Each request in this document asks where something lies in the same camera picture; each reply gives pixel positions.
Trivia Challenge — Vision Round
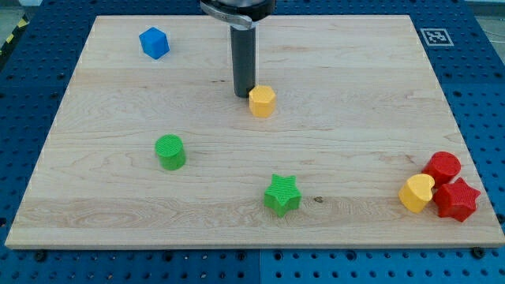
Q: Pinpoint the yellow hexagon block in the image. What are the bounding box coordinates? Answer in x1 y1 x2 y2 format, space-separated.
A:
249 85 276 118

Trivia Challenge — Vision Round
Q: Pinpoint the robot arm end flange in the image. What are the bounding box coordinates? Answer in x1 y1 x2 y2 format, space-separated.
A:
200 0 276 30

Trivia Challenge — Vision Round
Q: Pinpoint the green star block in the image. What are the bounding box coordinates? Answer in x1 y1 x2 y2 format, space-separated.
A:
264 174 301 218

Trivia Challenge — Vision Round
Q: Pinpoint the green cylinder block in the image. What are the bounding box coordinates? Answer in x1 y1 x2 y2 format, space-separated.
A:
155 134 186 170

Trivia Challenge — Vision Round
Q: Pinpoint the wooden board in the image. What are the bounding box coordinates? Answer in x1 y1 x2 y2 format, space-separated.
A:
6 15 504 250

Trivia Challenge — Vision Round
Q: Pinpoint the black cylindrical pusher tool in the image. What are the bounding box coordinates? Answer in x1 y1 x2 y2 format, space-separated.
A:
230 26 256 98

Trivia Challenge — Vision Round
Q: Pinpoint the blue cube block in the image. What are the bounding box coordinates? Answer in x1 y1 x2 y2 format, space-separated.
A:
139 27 170 60

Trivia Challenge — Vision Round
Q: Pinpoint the yellow heart block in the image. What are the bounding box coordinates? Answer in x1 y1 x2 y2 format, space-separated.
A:
398 174 435 213

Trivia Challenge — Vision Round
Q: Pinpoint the red cylinder block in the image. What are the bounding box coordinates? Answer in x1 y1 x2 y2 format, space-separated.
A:
421 151 462 188

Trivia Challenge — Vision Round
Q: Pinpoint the white fiducial marker tag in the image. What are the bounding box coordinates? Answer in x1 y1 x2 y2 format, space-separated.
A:
421 28 454 47

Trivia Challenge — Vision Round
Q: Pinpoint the red star block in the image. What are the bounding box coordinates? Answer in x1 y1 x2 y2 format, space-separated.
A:
433 177 481 222

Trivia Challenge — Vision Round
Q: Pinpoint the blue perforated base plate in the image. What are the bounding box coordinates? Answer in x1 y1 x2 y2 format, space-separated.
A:
1 0 504 283

